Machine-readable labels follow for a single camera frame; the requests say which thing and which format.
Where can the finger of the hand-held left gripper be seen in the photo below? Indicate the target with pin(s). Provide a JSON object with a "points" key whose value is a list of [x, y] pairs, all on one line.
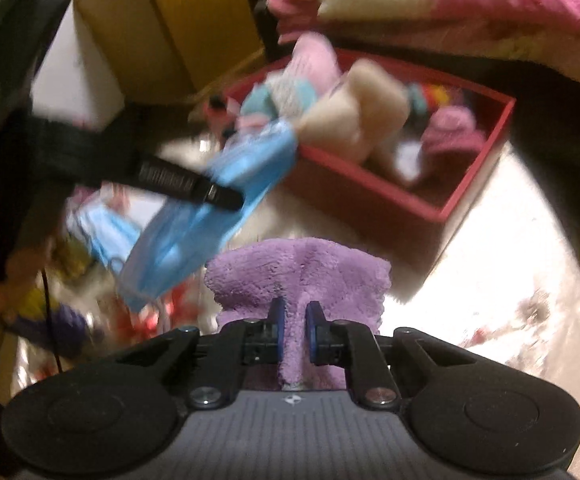
{"points": [[180, 180]]}

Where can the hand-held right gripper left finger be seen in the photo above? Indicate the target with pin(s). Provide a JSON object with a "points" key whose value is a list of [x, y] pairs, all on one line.
{"points": [[279, 330]]}

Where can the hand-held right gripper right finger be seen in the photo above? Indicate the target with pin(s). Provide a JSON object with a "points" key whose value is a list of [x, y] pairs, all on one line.
{"points": [[312, 332]]}

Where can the grey lace-edged cloth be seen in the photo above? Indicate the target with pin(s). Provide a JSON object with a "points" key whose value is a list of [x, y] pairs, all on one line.
{"points": [[320, 270]]}

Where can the blue face mask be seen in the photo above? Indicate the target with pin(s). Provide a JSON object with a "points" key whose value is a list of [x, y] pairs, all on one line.
{"points": [[185, 250], [105, 235]]}

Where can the red box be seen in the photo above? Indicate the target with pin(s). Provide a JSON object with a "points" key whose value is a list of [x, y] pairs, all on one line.
{"points": [[370, 185]]}

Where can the multicoloured soft toy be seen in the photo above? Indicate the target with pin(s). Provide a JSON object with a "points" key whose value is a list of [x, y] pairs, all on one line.
{"points": [[435, 94]]}

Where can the person's left hand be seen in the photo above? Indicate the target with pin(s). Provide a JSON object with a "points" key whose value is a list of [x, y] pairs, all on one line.
{"points": [[15, 280]]}

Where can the pink and teal plush toy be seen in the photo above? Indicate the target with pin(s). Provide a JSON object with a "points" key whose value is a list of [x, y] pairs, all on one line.
{"points": [[290, 92]]}

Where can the wooden desk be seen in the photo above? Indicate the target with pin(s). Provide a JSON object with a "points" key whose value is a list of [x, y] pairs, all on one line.
{"points": [[185, 20]]}

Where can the yellow and purple packet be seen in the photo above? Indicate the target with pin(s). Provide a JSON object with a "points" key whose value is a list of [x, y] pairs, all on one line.
{"points": [[67, 327]]}

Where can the beige plush cloth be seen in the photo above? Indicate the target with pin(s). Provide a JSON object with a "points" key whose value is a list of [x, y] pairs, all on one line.
{"points": [[365, 105]]}

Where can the white sponge cloth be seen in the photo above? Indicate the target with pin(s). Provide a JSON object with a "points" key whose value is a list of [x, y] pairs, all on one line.
{"points": [[410, 157]]}

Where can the pink cloth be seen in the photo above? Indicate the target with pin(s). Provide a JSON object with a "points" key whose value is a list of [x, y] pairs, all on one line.
{"points": [[452, 130]]}

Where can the pink cartoon print quilt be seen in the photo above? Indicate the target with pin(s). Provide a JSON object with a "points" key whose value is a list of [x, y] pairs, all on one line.
{"points": [[470, 0]]}

